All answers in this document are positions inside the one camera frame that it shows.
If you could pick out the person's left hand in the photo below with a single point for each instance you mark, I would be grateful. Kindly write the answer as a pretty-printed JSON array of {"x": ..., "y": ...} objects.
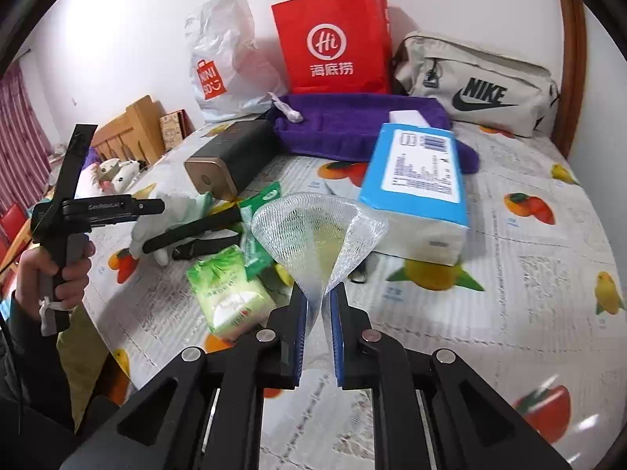
[{"x": 73, "y": 279}]

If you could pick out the red chair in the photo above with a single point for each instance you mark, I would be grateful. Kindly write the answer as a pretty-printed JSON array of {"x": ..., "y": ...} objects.
[{"x": 12, "y": 220}]

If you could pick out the fruit-print candy packets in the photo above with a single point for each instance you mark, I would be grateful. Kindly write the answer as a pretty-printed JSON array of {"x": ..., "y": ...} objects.
[{"x": 262, "y": 198}]

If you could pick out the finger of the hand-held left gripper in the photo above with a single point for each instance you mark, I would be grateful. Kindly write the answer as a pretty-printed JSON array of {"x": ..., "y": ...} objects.
[{"x": 149, "y": 207}]

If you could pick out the dark green gold-ended box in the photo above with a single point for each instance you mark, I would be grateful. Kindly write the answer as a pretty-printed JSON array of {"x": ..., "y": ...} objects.
[{"x": 230, "y": 156}]

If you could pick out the wooden headboard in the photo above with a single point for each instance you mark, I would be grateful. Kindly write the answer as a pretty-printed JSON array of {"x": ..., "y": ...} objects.
[{"x": 130, "y": 129}]

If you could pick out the white plastic shopping bag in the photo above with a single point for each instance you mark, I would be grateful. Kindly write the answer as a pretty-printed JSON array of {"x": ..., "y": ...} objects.
[{"x": 225, "y": 63}]

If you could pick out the red paper bag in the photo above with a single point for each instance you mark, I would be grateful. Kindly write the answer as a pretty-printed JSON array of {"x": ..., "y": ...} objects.
[{"x": 333, "y": 44}]

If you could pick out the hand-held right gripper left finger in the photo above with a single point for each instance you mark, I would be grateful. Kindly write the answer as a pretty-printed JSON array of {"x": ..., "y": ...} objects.
[{"x": 300, "y": 342}]

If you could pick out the white plush toy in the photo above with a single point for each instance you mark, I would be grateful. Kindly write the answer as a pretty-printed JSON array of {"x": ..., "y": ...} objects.
[{"x": 115, "y": 171}]

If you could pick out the purple towel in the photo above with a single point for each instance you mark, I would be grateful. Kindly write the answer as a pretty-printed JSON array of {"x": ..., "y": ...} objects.
[{"x": 352, "y": 127}]

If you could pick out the white foam net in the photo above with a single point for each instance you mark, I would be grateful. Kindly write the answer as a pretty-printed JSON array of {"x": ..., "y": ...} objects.
[{"x": 318, "y": 235}]

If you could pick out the white glove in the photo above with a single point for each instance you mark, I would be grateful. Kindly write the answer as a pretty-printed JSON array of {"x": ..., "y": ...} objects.
[{"x": 166, "y": 215}]

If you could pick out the brown patterned book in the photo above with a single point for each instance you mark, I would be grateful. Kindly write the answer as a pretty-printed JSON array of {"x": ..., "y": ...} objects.
[{"x": 172, "y": 127}]

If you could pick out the white box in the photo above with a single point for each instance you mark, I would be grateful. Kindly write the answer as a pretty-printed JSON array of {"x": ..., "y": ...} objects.
[{"x": 409, "y": 117}]

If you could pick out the green tissue pack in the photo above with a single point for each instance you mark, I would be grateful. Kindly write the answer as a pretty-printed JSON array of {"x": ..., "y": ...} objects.
[{"x": 230, "y": 293}]

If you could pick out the person's left forearm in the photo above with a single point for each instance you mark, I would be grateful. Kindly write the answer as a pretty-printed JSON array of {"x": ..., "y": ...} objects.
[{"x": 34, "y": 377}]

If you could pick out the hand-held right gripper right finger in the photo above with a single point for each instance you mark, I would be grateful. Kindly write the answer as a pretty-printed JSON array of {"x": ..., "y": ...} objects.
[{"x": 339, "y": 342}]

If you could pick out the red striped curtain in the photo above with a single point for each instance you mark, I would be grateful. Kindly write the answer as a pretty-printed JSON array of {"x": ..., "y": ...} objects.
[{"x": 19, "y": 142}]

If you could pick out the white crumpled tissue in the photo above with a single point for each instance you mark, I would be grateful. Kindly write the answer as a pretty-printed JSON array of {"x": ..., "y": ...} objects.
[{"x": 290, "y": 111}]

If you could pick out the beige sling bag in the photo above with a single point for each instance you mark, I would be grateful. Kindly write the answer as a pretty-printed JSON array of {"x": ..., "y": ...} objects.
[{"x": 470, "y": 83}]

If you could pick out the blue tissue pack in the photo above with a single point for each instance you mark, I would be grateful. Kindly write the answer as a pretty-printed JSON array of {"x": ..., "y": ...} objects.
[{"x": 416, "y": 181}]

